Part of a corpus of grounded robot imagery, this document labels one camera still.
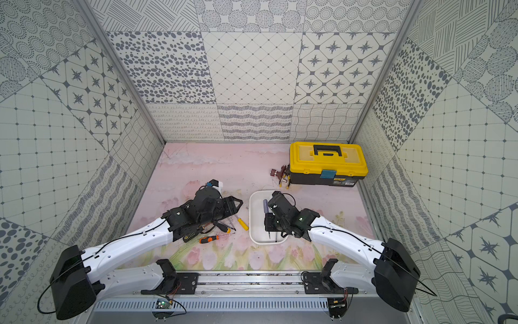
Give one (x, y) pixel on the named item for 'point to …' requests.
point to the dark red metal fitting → (280, 175)
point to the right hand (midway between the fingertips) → (267, 223)
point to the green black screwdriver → (276, 239)
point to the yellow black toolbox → (323, 163)
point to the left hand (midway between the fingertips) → (240, 200)
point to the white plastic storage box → (257, 233)
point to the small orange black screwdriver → (204, 239)
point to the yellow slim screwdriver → (244, 225)
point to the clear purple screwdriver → (265, 205)
